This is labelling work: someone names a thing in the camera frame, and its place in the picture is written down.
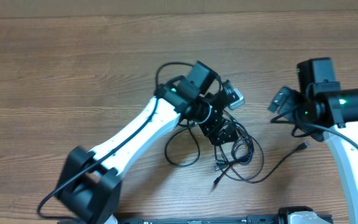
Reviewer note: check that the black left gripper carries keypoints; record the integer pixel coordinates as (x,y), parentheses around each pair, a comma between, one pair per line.
(219,137)

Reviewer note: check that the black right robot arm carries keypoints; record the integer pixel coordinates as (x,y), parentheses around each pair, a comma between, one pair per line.
(333,112)

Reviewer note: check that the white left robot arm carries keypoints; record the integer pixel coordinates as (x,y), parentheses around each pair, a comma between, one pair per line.
(90,182)

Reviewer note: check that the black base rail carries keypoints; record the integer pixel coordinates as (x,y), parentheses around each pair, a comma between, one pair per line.
(285,215)

